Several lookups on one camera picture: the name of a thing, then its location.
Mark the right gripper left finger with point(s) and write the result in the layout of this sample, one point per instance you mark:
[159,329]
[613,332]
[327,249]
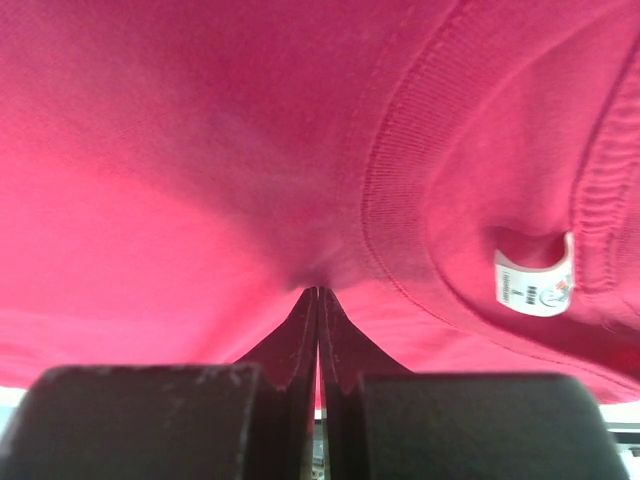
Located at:
[251,419]

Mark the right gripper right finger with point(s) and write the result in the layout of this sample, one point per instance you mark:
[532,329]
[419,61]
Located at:
[383,421]

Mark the pink t shirt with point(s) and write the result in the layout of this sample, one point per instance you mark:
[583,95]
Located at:
[463,174]

